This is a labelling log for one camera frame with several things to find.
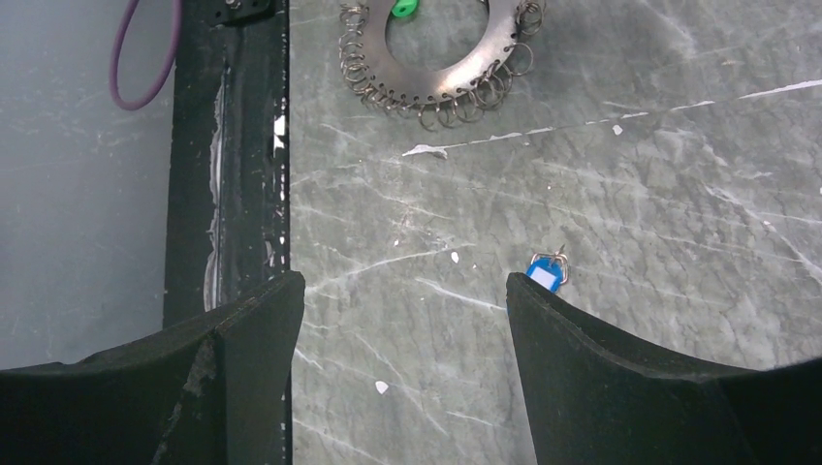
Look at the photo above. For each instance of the green key tag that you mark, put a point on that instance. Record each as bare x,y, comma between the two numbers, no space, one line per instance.
404,8

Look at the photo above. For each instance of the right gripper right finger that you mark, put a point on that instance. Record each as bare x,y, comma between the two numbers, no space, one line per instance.
597,394

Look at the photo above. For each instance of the blue key tag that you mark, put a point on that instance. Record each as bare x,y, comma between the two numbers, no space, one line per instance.
550,270

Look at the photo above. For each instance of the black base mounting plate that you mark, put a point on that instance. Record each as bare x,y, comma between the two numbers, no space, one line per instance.
228,212

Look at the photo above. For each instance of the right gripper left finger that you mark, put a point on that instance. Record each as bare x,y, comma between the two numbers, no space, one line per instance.
210,390

